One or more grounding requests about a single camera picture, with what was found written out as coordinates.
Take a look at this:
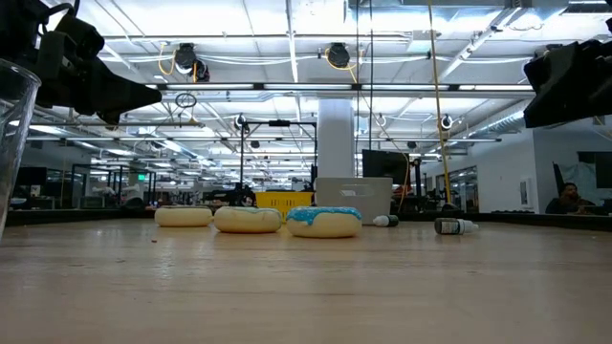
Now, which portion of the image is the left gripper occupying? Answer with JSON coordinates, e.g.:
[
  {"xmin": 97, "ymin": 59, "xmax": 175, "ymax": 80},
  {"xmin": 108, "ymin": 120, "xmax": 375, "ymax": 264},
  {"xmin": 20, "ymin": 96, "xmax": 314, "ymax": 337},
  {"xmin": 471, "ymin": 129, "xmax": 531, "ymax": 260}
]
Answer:
[{"xmin": 35, "ymin": 29, "xmax": 163, "ymax": 125}]

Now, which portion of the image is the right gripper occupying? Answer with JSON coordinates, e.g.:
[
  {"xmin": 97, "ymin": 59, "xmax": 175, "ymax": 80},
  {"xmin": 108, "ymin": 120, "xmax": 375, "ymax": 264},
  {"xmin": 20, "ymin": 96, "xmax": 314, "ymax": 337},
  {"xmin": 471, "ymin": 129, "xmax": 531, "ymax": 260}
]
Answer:
[{"xmin": 523, "ymin": 17, "xmax": 612, "ymax": 129}]

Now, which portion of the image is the chocolate iced toy donut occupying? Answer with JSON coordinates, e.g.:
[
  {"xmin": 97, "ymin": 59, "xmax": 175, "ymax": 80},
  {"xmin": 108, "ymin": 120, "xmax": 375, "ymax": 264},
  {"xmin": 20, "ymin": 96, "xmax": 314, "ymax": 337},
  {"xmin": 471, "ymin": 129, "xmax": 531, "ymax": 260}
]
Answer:
[{"xmin": 153, "ymin": 204, "xmax": 214, "ymax": 228}]

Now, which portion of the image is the dark labelled dropper bottle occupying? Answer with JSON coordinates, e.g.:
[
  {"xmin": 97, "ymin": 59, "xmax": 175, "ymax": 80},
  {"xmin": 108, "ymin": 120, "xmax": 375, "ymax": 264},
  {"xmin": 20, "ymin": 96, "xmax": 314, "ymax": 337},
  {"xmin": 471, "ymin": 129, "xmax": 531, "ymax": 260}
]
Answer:
[{"xmin": 433, "ymin": 217, "xmax": 480, "ymax": 236}]

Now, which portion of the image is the mint iced toy donut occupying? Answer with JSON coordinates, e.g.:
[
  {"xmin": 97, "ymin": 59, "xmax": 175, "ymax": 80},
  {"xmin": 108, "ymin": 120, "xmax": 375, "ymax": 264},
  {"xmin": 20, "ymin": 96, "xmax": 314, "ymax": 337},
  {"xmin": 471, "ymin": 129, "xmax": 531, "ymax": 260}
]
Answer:
[{"xmin": 212, "ymin": 205, "xmax": 284, "ymax": 234}]

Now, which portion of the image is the clear plastic container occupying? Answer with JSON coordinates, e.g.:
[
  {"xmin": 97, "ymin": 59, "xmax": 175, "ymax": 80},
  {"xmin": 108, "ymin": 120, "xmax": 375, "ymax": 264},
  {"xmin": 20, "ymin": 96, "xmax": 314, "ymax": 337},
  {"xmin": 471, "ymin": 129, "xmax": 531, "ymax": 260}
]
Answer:
[{"xmin": 0, "ymin": 57, "xmax": 43, "ymax": 240}]

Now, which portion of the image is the person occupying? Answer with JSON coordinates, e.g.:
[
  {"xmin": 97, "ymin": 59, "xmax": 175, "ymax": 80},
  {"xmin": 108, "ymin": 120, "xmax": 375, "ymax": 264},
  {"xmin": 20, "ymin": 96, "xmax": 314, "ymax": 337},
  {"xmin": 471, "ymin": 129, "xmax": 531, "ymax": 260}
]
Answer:
[{"xmin": 544, "ymin": 182, "xmax": 599, "ymax": 215}]

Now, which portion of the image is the black monitor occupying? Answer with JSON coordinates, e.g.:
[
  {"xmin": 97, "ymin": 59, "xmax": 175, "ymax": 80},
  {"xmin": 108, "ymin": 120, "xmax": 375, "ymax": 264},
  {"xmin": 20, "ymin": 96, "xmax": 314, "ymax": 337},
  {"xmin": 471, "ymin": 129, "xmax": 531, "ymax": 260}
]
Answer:
[{"xmin": 361, "ymin": 148, "xmax": 412, "ymax": 186}]

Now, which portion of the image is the long ceiling light bar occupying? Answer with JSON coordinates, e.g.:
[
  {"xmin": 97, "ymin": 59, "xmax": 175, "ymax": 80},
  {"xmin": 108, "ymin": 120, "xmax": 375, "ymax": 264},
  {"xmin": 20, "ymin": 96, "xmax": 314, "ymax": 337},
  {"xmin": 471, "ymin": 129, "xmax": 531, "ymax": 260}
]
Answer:
[{"xmin": 152, "ymin": 81, "xmax": 535, "ymax": 93}]

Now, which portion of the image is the yellow plastic basket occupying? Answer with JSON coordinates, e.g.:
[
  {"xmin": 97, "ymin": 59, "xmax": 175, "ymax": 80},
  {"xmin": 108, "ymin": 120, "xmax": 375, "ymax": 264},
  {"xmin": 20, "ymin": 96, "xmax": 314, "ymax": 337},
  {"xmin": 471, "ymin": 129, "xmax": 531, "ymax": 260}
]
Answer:
[{"xmin": 253, "ymin": 190, "xmax": 316, "ymax": 222}]

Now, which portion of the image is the white square pillar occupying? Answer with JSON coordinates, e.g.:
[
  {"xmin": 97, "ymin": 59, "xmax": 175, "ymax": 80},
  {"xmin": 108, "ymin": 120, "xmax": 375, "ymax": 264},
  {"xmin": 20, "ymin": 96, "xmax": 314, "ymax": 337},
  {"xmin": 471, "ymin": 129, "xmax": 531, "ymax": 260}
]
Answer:
[{"xmin": 317, "ymin": 97, "xmax": 356, "ymax": 180}]

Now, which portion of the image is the grey plastic bin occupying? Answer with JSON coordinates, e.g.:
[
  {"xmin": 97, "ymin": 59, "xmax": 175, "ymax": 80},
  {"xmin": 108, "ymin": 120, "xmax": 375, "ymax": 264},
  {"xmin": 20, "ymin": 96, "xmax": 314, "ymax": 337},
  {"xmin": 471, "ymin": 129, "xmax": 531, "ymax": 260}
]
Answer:
[{"xmin": 314, "ymin": 177, "xmax": 394, "ymax": 226}]

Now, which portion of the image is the blue iced toy donut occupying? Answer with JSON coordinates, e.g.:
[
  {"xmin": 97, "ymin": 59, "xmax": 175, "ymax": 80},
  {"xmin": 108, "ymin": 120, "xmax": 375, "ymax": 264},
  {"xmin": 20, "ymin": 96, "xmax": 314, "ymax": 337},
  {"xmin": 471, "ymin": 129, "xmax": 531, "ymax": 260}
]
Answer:
[{"xmin": 285, "ymin": 205, "xmax": 363, "ymax": 240}]

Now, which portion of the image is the silver air duct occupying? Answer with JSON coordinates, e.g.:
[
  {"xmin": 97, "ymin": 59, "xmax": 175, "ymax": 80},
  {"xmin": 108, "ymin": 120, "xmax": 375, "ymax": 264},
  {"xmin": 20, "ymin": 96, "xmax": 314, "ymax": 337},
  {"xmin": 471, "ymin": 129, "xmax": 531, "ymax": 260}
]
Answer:
[{"xmin": 461, "ymin": 97, "xmax": 536, "ymax": 140}]

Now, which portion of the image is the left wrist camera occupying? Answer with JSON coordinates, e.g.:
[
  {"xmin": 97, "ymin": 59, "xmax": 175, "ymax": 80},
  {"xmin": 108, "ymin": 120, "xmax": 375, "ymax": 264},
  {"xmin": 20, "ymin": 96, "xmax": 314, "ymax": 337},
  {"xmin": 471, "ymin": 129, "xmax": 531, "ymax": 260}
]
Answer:
[{"xmin": 55, "ymin": 14, "xmax": 106, "ymax": 61}]

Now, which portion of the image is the large black ceiling cable reel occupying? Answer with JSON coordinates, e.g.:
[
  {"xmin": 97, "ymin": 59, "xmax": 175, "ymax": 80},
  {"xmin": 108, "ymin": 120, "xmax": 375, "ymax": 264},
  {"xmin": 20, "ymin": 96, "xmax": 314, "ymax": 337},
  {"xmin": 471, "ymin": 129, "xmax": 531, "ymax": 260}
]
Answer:
[
  {"xmin": 326, "ymin": 41, "xmax": 353, "ymax": 70},
  {"xmin": 172, "ymin": 41, "xmax": 211, "ymax": 83}
]

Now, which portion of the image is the dark wall screen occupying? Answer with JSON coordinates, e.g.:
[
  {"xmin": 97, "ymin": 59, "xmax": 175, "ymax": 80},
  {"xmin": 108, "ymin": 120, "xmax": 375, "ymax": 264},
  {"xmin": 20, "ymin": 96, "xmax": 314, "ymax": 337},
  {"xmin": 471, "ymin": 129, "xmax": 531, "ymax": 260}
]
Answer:
[{"xmin": 576, "ymin": 150, "xmax": 612, "ymax": 190}]

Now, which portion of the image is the yellow hanging cord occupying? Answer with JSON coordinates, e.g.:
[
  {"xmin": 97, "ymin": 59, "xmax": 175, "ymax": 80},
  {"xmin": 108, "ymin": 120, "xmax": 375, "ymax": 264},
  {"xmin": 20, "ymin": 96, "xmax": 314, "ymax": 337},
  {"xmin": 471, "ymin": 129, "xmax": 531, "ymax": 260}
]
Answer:
[{"xmin": 426, "ymin": 0, "xmax": 454, "ymax": 207}]

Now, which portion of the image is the black aluminium table frame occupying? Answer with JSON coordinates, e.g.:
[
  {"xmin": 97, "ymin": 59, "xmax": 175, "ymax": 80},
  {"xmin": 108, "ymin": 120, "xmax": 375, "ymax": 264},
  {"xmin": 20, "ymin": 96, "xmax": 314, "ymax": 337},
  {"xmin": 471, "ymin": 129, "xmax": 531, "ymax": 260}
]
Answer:
[{"xmin": 4, "ymin": 204, "xmax": 612, "ymax": 233}]

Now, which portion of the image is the black hanging cable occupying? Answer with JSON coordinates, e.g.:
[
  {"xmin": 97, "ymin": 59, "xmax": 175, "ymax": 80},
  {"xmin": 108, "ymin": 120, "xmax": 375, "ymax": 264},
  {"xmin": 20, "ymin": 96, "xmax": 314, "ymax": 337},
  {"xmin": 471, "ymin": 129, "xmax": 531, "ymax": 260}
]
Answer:
[
  {"xmin": 354, "ymin": 0, "xmax": 361, "ymax": 178},
  {"xmin": 367, "ymin": 0, "xmax": 376, "ymax": 152}
]

